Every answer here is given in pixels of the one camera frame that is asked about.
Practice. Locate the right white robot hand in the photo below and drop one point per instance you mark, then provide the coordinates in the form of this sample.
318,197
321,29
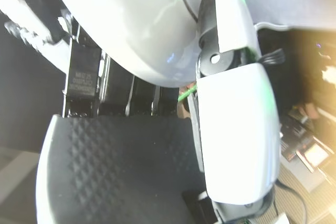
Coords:
118,169

